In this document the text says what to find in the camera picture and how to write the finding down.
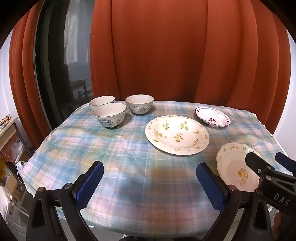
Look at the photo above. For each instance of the dark glass window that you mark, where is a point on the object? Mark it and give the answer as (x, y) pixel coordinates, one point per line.
(60, 58)

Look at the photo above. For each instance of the scalloped plate red pattern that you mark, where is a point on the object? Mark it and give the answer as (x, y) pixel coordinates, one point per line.
(212, 118)

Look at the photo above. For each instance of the white blue-patterned bowl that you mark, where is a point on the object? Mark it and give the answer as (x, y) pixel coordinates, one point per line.
(101, 100)

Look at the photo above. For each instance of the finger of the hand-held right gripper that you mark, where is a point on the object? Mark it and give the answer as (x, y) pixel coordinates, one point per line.
(286, 162)
(255, 163)

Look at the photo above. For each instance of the plaid pastel tablecloth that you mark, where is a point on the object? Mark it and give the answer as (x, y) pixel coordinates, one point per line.
(115, 157)

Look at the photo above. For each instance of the cardboard box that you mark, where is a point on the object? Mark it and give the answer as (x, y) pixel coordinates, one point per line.
(13, 185)

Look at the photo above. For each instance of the white bowl blue flower print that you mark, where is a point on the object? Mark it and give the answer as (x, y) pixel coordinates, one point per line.
(138, 107)

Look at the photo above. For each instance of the wooden shelf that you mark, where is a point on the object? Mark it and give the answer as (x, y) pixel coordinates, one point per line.
(9, 127)

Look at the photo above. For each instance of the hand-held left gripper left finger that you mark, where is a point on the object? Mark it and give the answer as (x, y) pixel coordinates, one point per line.
(90, 183)

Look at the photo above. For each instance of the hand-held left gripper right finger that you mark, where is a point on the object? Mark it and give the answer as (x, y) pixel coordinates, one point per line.
(210, 185)

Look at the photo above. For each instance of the white plastic bag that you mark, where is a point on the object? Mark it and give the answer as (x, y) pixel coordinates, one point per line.
(21, 166)

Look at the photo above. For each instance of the small scalloped plate yellow flowers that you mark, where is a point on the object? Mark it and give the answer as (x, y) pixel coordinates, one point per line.
(231, 162)

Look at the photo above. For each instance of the white bowl blue landscape print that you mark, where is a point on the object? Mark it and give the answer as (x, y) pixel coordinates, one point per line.
(109, 111)

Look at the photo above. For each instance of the orange curtain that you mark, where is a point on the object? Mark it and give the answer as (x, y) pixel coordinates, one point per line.
(23, 81)
(161, 51)

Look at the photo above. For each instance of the large plate yellow flowers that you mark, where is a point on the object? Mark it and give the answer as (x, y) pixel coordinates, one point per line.
(177, 135)

